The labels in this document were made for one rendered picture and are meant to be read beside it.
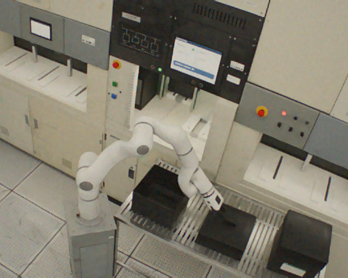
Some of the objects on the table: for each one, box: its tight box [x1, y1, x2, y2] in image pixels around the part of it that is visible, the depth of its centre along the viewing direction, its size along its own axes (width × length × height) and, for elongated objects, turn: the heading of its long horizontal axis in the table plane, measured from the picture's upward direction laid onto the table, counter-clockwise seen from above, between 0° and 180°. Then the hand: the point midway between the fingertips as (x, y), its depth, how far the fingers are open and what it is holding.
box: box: [266, 210, 333, 278], centre depth 216 cm, size 29×29×25 cm
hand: (221, 212), depth 222 cm, fingers open, 4 cm apart
